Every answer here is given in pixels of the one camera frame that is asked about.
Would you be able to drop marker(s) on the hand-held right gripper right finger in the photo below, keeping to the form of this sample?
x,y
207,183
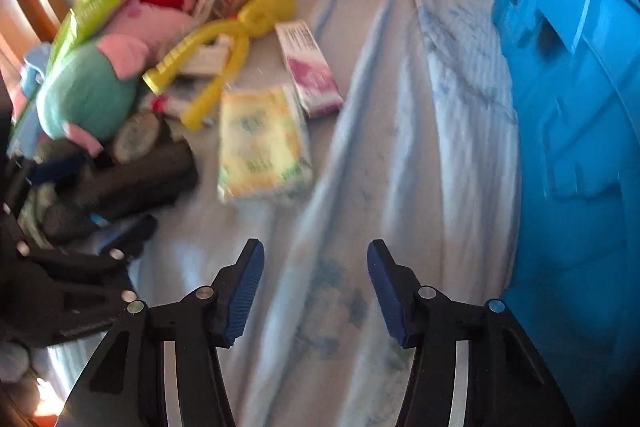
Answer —
x,y
387,299

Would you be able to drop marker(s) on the small pink white box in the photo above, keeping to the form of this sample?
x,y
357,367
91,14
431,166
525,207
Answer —
x,y
310,69

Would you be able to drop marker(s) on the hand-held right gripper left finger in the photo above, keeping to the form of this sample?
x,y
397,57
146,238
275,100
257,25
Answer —
x,y
245,294

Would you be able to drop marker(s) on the pink pig plush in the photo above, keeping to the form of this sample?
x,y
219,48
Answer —
x,y
145,7

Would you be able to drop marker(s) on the blue plastic crate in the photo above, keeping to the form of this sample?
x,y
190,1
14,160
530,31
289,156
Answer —
x,y
575,107

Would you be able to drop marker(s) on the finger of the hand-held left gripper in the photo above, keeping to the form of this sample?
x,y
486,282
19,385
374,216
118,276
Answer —
x,y
55,170
125,234

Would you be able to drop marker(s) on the yellow green sachet pack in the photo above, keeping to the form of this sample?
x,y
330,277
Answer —
x,y
262,144

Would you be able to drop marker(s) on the lime green wipes packet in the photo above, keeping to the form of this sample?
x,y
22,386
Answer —
x,y
85,14

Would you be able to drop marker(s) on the teal-dress pig plush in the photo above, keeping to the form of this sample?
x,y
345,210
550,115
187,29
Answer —
x,y
85,92

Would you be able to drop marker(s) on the black cylinder flashlight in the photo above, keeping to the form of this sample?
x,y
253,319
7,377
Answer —
x,y
135,179

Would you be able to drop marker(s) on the light blue cloth-covered desktop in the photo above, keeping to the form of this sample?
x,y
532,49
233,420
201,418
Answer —
x,y
400,132

